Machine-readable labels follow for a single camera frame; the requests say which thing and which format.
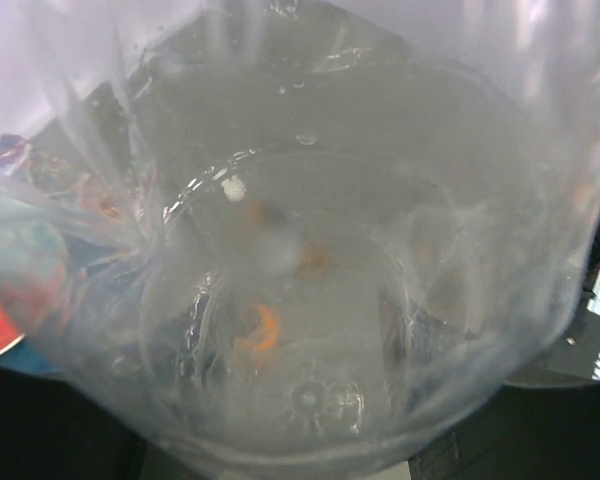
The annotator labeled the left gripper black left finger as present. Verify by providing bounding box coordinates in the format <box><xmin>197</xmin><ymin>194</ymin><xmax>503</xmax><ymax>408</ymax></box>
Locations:
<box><xmin>0</xmin><ymin>368</ymin><xmax>146</xmax><ymax>479</ymax></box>

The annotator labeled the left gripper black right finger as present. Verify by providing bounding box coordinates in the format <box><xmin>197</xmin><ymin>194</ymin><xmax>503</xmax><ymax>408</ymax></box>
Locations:
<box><xmin>409</xmin><ymin>382</ymin><xmax>600</xmax><ymax>479</ymax></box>

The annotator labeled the orange bottle cap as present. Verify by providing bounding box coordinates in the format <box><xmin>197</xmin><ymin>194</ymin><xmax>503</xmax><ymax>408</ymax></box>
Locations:
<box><xmin>233</xmin><ymin>303</ymin><xmax>281</xmax><ymax>355</ymax></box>

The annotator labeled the white bottle cap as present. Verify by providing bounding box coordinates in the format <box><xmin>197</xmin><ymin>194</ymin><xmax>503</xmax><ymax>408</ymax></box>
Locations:
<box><xmin>221</xmin><ymin>175</ymin><xmax>246</xmax><ymax>202</ymax></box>

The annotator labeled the red teal patterned plate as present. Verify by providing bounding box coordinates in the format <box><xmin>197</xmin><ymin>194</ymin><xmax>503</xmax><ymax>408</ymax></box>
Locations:
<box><xmin>0</xmin><ymin>195</ymin><xmax>68</xmax><ymax>358</ymax></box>

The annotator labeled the colourful mandala napkin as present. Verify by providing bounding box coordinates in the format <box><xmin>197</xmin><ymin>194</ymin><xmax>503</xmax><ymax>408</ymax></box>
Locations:
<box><xmin>0</xmin><ymin>134</ymin><xmax>122</xmax><ymax>221</ymax></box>

